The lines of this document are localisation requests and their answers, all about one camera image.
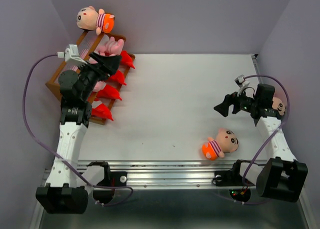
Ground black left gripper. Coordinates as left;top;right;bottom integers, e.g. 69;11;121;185
77;52;124;101

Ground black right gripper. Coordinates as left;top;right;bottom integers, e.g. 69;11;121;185
212;86;258;117

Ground pink striped pig plush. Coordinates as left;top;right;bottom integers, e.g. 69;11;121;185
96;36;125;57
92;81;106;92
87;57;98;64

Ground red shark plush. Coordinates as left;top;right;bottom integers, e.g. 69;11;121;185
91;101;114;121
108;70;127;86
96;84;122;101
120;50;135;69

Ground pink striped pig plush front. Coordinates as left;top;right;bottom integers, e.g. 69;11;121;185
96;36;125;57

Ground boy doll orange pants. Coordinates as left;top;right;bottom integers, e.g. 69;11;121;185
272;96;286;116
201;128;240;161
76;6;115;36

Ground pink striped pig plush back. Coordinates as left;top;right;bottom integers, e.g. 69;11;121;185
87;57;98;64

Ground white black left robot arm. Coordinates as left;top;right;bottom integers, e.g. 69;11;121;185
35;52;122;214

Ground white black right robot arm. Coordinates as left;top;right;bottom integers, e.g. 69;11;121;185
213;83;308;203

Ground wooden tiered shelf rack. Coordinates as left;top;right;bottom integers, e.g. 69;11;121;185
45;28;136;126

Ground boy doll orange pants front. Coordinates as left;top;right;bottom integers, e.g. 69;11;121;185
201;128;240;161

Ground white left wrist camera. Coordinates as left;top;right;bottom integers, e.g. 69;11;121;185
57;44;87;67

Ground aluminium front mounting rail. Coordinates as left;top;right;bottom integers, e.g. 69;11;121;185
39;159;306;191

